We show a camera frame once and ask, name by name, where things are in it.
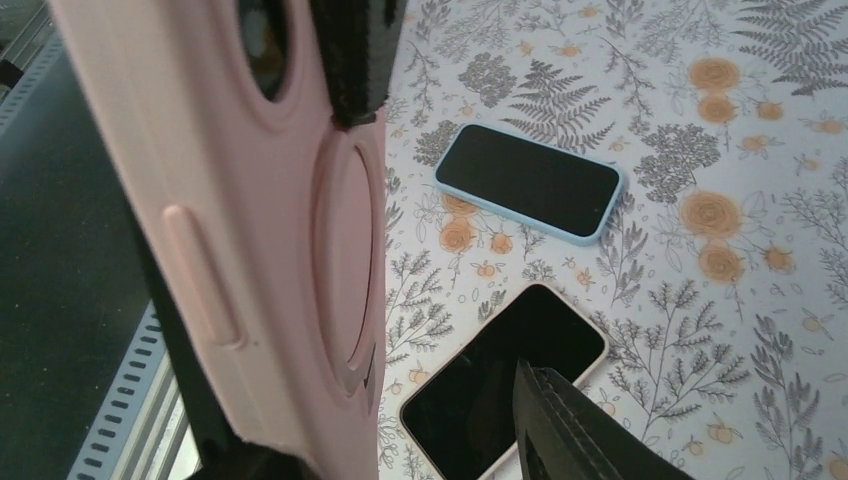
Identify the floral patterned table mat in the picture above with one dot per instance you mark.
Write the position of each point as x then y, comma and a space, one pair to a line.
721, 278

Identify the phone in cream case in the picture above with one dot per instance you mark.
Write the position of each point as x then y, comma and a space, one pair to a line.
461, 418

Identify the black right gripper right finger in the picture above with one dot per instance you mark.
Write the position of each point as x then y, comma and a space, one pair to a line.
562, 434

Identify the phone in blue case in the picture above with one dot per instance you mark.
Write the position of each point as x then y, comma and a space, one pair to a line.
555, 191

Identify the pink silicone phone case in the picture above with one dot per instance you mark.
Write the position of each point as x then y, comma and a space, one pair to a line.
265, 217

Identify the aluminium rail frame base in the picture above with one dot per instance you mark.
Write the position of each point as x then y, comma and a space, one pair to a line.
25, 28

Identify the perforated grey cable duct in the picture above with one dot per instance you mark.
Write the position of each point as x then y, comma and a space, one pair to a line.
126, 431

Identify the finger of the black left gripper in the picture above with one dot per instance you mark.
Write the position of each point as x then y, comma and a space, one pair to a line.
358, 40

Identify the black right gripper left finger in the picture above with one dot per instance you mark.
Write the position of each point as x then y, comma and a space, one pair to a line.
222, 454

